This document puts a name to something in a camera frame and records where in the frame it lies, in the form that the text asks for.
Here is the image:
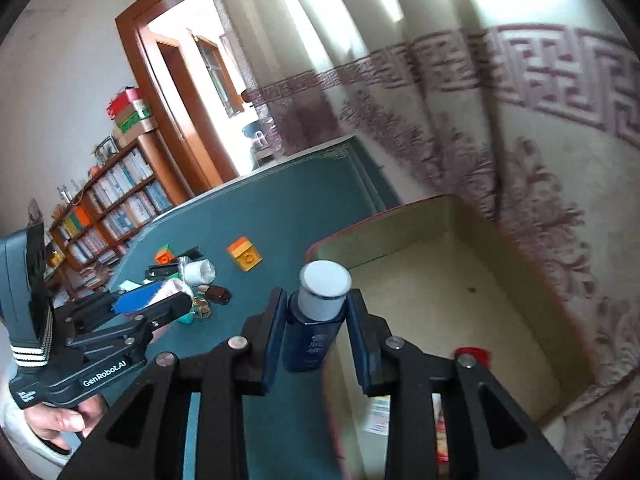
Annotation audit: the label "person's left hand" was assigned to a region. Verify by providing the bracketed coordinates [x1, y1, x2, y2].
[25, 394, 109, 454]

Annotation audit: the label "black chair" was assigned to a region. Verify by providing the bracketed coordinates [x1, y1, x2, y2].
[241, 120, 271, 161]

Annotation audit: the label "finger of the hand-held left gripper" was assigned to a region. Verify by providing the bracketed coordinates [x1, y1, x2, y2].
[50, 282, 168, 342]
[62, 290, 195, 362]

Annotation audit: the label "wooden bookshelf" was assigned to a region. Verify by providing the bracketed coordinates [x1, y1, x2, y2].
[45, 130, 192, 306]

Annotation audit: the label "green box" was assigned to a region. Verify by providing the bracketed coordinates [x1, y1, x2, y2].
[114, 105, 153, 133]

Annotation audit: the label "wooden door frame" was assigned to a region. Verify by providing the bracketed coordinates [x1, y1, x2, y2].
[115, 0, 241, 201]

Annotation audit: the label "photo frame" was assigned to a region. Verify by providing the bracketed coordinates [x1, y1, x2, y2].
[95, 136, 120, 161]

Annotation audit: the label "red toy block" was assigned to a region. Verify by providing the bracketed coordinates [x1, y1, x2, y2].
[455, 346, 491, 367]

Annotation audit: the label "glazed wooden door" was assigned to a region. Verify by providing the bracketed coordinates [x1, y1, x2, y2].
[192, 35, 247, 117]

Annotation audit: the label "white roll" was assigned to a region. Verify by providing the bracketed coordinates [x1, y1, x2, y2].
[179, 257, 217, 285]

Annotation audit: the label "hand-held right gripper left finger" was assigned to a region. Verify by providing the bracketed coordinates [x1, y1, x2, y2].
[55, 287, 290, 480]

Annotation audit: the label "orange yellow toy block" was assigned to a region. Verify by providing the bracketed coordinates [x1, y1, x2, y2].
[226, 236, 263, 273]

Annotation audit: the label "brown cardboard box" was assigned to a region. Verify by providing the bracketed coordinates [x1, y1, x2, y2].
[117, 120, 158, 148]

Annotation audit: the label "white patterned curtain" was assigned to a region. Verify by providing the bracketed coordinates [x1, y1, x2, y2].
[210, 0, 640, 480]

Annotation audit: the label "pink-rimmed cardboard box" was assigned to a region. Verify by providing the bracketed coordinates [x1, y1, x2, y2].
[304, 195, 601, 480]

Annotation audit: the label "solid wooden door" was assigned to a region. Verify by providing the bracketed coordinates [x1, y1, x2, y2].
[150, 30, 223, 193]

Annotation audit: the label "black folding comb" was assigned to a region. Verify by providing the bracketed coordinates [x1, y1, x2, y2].
[145, 262, 181, 281]

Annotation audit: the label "rows of books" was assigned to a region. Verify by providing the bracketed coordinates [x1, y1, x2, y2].
[50, 147, 173, 291]

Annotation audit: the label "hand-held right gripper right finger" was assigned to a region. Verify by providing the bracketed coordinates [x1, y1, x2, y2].
[346, 289, 576, 480]

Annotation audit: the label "person's left forearm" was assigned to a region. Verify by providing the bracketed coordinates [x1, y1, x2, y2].
[0, 360, 76, 471]

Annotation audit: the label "printed paper card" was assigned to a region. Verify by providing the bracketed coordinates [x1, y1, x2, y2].
[365, 394, 451, 463]

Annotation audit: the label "blue bottle white cap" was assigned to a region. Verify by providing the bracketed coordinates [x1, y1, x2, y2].
[282, 260, 352, 373]

